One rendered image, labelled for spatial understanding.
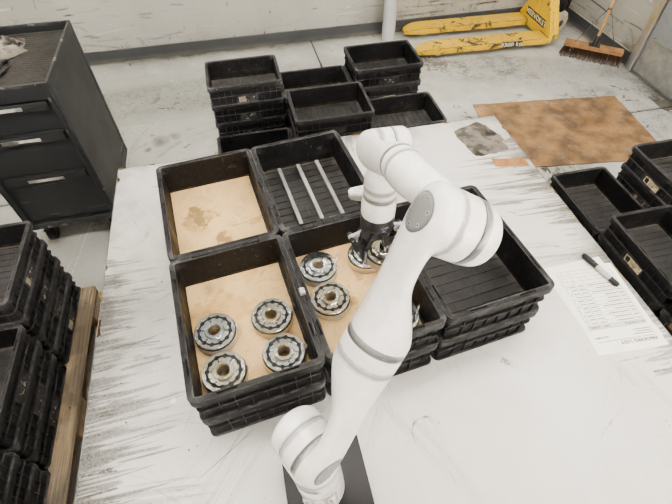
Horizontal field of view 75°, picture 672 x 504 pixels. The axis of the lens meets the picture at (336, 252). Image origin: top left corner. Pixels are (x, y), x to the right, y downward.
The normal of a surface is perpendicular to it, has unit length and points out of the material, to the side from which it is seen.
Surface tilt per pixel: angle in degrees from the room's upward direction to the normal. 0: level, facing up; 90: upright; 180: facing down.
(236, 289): 0
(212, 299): 0
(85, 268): 0
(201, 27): 90
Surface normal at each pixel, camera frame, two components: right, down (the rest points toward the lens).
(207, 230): 0.00, -0.64
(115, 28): 0.22, 0.75
